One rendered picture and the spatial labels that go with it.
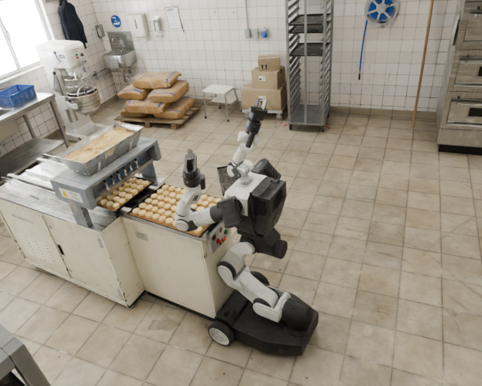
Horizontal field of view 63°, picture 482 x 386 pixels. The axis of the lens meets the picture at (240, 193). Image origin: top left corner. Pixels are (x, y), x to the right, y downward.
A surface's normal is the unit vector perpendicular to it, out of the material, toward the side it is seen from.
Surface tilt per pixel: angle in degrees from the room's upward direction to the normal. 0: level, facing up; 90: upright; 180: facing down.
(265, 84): 93
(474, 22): 90
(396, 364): 0
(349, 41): 90
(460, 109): 91
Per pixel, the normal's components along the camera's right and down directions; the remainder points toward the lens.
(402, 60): -0.37, 0.55
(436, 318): -0.09, -0.83
